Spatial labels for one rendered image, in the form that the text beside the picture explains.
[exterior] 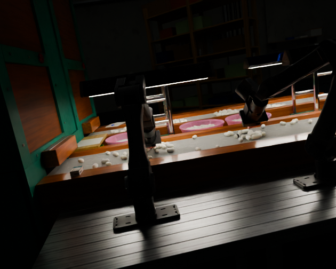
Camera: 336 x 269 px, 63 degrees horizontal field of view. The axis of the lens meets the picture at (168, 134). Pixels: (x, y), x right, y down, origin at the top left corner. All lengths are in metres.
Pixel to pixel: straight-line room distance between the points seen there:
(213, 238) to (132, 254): 0.21
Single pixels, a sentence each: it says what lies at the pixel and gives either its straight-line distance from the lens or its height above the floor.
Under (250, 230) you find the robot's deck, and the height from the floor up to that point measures 0.67.
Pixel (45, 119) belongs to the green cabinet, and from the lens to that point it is 1.36.
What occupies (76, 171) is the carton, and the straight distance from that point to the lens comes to 1.10.
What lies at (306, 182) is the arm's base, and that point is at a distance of 1.00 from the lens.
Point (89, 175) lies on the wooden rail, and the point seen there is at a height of 0.77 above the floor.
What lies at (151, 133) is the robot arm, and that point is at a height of 0.85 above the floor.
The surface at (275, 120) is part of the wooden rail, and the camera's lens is 1.57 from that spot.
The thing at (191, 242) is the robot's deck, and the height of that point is 0.67.
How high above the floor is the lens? 1.08
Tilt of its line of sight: 12 degrees down
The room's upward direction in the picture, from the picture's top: 9 degrees counter-clockwise
